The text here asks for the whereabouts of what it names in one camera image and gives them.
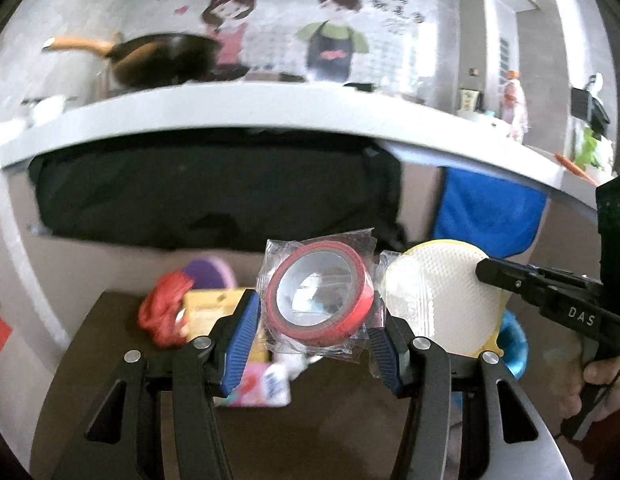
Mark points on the black cloth bag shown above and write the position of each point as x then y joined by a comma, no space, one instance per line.
235,194

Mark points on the red plastic bag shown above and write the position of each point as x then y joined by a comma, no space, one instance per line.
158,314

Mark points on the yellow snack package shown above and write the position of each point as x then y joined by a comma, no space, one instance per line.
201,308

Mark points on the grey kitchen counter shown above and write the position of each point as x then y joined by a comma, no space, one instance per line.
414,132

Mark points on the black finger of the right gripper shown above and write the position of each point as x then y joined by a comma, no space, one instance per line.
534,283

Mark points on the white round sponge pad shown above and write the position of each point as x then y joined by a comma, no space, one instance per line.
433,287

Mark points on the cartoon couple wall sticker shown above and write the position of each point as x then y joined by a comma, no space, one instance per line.
335,41

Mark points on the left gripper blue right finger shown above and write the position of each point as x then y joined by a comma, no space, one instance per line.
417,369

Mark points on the person's right hand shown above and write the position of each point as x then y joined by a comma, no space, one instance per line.
569,376

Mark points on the blue lined trash bin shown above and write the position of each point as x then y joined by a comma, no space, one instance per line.
513,342

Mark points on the orange carrot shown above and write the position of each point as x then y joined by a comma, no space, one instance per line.
574,169

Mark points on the blue towel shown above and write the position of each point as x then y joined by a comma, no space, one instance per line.
500,217

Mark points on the black wok with wooden handle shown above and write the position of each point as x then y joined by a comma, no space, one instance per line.
149,61

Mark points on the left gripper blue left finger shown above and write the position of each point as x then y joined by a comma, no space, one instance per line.
206,368

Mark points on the red tape roll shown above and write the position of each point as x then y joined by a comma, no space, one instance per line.
318,297

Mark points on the purple round lid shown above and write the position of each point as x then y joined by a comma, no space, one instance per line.
210,273

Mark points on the pink colourful snack package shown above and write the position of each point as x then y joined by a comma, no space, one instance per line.
263,385

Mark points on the green plant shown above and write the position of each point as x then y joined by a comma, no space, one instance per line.
586,149

